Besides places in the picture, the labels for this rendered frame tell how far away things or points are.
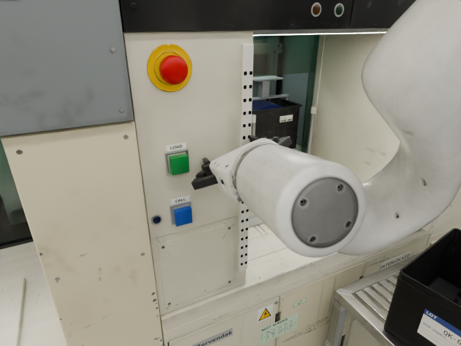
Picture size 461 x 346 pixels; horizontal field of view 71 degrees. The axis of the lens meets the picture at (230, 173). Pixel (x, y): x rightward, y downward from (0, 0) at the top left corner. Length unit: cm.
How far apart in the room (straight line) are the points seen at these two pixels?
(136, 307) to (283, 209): 47
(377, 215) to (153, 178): 35
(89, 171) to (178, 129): 15
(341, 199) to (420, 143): 7
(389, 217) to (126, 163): 37
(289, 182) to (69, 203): 36
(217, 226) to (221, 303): 20
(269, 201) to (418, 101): 13
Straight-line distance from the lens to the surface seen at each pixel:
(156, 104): 51
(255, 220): 95
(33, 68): 47
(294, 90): 158
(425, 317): 83
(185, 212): 57
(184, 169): 54
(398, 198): 33
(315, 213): 27
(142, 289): 66
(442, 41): 23
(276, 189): 27
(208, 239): 65
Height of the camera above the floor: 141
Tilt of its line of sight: 25 degrees down
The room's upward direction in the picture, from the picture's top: straight up
